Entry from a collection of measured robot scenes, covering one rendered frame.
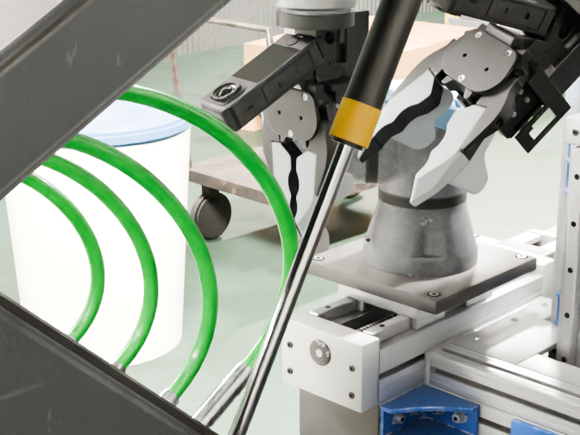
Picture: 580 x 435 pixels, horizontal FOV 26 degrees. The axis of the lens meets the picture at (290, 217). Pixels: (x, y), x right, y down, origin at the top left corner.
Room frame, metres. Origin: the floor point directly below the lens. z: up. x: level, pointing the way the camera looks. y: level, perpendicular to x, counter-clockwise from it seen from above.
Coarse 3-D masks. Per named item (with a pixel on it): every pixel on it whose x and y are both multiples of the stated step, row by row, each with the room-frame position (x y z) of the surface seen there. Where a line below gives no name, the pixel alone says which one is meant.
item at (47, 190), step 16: (32, 176) 1.07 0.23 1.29; (48, 192) 1.08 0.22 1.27; (64, 208) 1.09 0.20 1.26; (80, 224) 1.10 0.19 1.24; (96, 240) 1.11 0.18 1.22; (96, 256) 1.11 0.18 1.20; (96, 272) 1.11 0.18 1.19; (96, 288) 1.11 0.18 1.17; (96, 304) 1.11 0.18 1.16; (80, 320) 1.10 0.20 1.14; (80, 336) 1.09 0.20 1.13
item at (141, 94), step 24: (144, 96) 0.86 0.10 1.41; (168, 96) 0.87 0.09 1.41; (192, 120) 0.89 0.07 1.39; (216, 120) 0.90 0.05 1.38; (240, 144) 0.91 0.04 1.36; (264, 168) 0.93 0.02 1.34; (264, 192) 0.94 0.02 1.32; (288, 216) 0.94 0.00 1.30; (288, 240) 0.95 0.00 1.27; (288, 264) 0.95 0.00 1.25; (264, 336) 0.93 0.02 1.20
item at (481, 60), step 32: (576, 0) 0.99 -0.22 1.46; (480, 32) 1.01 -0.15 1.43; (512, 32) 0.99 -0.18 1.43; (576, 32) 1.02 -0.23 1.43; (448, 64) 1.01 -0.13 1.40; (480, 64) 0.99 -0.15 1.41; (512, 64) 0.97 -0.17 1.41; (544, 64) 1.01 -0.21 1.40; (576, 64) 1.02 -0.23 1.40; (480, 96) 0.98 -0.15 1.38; (544, 96) 0.99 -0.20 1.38; (512, 128) 1.00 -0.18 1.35
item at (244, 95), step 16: (272, 48) 1.12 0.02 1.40; (288, 48) 1.10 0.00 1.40; (304, 48) 1.09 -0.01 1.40; (256, 64) 1.10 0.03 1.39; (272, 64) 1.09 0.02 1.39; (288, 64) 1.08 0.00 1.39; (304, 64) 1.09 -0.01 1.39; (320, 64) 1.10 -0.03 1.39; (224, 80) 1.09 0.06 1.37; (240, 80) 1.08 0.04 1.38; (256, 80) 1.07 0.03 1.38; (272, 80) 1.07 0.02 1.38; (288, 80) 1.08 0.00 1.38; (208, 96) 1.08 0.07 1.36; (224, 96) 1.06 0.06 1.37; (240, 96) 1.05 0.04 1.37; (256, 96) 1.06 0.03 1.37; (272, 96) 1.07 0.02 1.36; (224, 112) 1.05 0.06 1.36; (240, 112) 1.05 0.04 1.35; (256, 112) 1.06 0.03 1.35; (240, 128) 1.05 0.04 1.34
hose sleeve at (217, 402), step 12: (228, 372) 0.92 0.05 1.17; (240, 372) 0.91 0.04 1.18; (228, 384) 0.91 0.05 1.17; (240, 384) 0.91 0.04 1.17; (216, 396) 0.90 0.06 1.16; (228, 396) 0.90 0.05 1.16; (204, 408) 0.89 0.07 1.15; (216, 408) 0.89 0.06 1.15; (204, 420) 0.89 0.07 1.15; (216, 420) 0.89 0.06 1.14
